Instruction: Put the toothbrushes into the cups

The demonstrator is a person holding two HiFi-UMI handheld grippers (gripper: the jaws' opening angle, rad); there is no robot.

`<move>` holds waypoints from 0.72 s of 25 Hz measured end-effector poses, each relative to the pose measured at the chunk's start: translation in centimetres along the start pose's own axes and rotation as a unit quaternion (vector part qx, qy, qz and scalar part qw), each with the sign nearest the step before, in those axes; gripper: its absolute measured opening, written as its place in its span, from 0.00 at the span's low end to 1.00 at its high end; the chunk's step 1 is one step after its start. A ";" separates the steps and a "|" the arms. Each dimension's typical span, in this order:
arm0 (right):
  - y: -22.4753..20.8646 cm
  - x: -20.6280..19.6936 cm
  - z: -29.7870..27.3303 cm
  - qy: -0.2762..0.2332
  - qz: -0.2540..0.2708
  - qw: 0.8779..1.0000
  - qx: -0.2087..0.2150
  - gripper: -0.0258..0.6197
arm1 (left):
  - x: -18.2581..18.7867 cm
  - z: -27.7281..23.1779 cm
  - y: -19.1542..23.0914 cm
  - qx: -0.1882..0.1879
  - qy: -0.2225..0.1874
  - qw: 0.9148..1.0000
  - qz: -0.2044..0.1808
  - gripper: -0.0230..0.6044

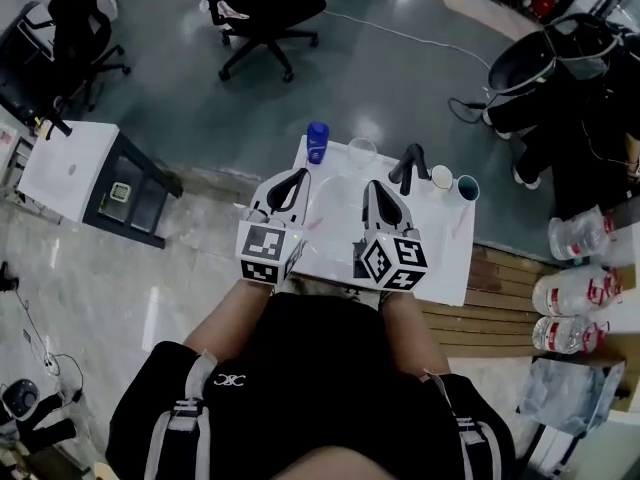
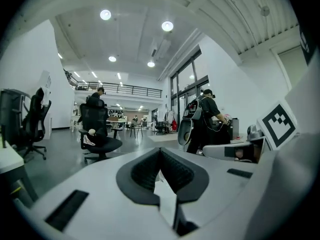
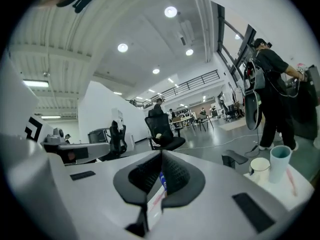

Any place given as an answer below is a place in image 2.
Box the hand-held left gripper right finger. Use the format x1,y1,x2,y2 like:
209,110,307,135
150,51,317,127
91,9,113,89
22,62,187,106
159,146,262,238

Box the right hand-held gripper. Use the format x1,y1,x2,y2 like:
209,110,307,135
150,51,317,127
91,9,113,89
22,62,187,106
202,48,320,164

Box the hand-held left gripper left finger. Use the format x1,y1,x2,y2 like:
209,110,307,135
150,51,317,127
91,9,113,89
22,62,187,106
27,146,181,240

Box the person's right hand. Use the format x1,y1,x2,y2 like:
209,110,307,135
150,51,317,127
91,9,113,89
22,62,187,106
234,143,261,163

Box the black hard-shell backpack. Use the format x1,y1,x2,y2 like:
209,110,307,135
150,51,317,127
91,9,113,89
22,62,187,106
177,98,203,146

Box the pink white cloth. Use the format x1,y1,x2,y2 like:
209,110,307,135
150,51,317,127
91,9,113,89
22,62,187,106
83,128,97,146

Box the black office chair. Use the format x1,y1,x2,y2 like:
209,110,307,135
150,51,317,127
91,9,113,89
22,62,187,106
78,96,123,164
21,87,53,163

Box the black-framed window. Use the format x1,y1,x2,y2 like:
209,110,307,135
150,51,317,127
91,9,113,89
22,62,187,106
170,43,210,135

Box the black mezzanine railing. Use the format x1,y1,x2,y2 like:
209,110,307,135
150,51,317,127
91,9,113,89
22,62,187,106
74,81,163,99

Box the white side table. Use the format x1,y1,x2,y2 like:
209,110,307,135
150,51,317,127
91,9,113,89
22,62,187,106
0,138,40,207

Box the grey roller blind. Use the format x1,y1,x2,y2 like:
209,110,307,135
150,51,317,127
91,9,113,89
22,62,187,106
276,45,310,90

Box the ceiling air conditioner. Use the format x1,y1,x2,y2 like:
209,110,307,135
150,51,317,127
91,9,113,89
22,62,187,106
149,36,172,60

